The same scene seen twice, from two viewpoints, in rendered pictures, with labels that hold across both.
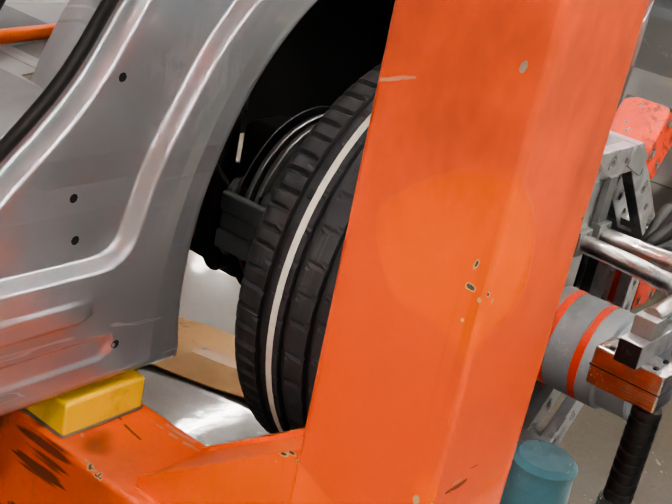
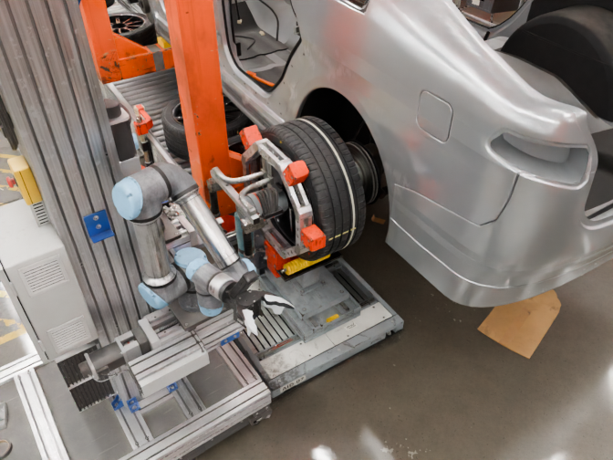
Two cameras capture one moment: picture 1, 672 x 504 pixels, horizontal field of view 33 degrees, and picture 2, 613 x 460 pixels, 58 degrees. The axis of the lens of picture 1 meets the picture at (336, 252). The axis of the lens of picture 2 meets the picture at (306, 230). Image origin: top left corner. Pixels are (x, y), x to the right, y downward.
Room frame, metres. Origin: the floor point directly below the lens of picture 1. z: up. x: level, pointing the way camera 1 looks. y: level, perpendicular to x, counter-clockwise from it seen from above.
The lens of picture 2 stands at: (2.40, -2.13, 2.42)
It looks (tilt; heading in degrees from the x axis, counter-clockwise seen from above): 40 degrees down; 113
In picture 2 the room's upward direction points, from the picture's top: straight up
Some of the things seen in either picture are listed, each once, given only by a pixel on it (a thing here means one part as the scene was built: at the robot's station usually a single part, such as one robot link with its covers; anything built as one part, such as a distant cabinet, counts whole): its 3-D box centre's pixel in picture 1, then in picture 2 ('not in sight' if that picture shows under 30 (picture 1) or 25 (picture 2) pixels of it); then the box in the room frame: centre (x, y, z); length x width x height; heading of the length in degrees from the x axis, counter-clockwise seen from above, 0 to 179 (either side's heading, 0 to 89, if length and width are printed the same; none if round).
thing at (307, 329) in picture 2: not in sight; (308, 295); (1.57, -0.17, 0.13); 0.50 x 0.36 x 0.10; 145
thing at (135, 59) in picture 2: not in sight; (148, 47); (-0.40, 1.26, 0.69); 0.52 x 0.17 x 0.35; 55
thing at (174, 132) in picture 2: not in sight; (209, 124); (0.35, 0.86, 0.39); 0.66 x 0.66 x 0.24
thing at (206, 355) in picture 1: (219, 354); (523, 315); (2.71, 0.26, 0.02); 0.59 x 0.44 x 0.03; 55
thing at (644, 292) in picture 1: (628, 277); (312, 237); (1.72, -0.48, 0.85); 0.09 x 0.08 x 0.07; 145
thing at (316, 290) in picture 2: not in sight; (306, 268); (1.55, -0.16, 0.32); 0.40 x 0.30 x 0.28; 145
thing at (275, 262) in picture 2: not in sight; (284, 255); (1.48, -0.27, 0.48); 0.16 x 0.12 x 0.17; 55
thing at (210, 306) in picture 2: not in sight; (213, 295); (1.65, -1.13, 1.12); 0.11 x 0.08 x 0.11; 73
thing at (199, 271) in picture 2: not in sight; (205, 276); (1.64, -1.15, 1.21); 0.11 x 0.08 x 0.09; 163
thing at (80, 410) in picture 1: (72, 384); not in sight; (1.28, 0.30, 0.71); 0.14 x 0.14 x 0.05; 55
